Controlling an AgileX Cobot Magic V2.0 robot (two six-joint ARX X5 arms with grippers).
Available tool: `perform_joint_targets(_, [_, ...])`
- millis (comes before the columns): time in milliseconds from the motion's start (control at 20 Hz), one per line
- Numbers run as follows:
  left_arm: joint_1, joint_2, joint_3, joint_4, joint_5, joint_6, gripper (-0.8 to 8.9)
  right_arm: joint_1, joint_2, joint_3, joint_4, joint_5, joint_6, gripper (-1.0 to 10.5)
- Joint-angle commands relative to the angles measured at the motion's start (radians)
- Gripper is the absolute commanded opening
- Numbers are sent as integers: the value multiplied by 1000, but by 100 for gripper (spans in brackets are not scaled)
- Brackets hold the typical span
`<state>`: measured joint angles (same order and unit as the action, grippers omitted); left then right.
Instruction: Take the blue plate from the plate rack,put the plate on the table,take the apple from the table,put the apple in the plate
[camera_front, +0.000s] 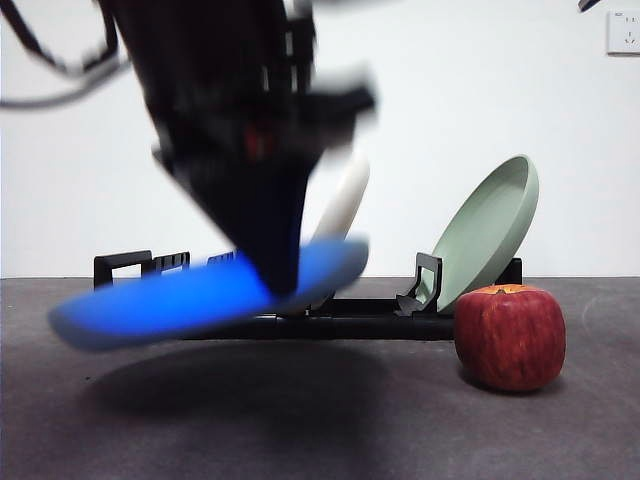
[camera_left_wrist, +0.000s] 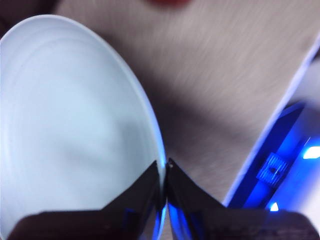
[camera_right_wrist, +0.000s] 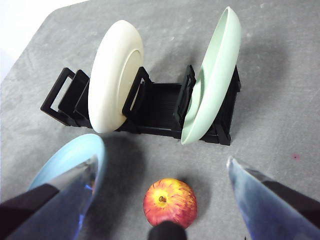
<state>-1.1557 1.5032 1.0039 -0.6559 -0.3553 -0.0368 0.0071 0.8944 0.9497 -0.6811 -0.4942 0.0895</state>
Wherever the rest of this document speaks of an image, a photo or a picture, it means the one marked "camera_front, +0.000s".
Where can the white round plate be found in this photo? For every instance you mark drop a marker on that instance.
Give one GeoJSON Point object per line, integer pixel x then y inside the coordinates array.
{"type": "Point", "coordinates": [345, 200]}

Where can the blue round plate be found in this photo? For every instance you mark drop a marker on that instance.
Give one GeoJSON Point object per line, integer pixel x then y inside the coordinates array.
{"type": "Point", "coordinates": [165, 305]}

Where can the green round plate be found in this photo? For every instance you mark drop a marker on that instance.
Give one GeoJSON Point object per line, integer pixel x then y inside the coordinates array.
{"type": "Point", "coordinates": [485, 235]}

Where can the black plate rack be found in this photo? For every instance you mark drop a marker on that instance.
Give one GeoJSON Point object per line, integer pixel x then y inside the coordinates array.
{"type": "Point", "coordinates": [360, 327]}

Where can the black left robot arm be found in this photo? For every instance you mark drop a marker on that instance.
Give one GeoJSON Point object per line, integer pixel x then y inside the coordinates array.
{"type": "Point", "coordinates": [200, 75]}

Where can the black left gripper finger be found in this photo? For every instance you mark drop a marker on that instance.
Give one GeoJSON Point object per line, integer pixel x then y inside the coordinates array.
{"type": "Point", "coordinates": [265, 220]}

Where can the white wall socket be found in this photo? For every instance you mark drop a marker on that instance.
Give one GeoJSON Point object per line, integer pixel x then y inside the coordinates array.
{"type": "Point", "coordinates": [625, 32]}

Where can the red apple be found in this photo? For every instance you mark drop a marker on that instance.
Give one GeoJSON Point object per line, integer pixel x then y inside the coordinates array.
{"type": "Point", "coordinates": [510, 340]}

